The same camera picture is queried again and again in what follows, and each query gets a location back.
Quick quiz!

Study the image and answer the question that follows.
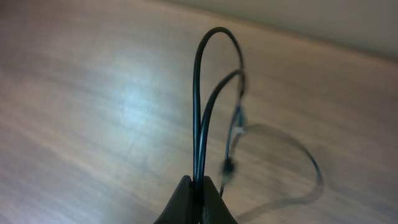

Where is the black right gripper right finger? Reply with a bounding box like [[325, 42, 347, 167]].
[[201, 176, 237, 224]]

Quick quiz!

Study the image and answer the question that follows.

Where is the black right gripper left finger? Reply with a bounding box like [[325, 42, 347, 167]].
[[154, 175, 193, 224]]

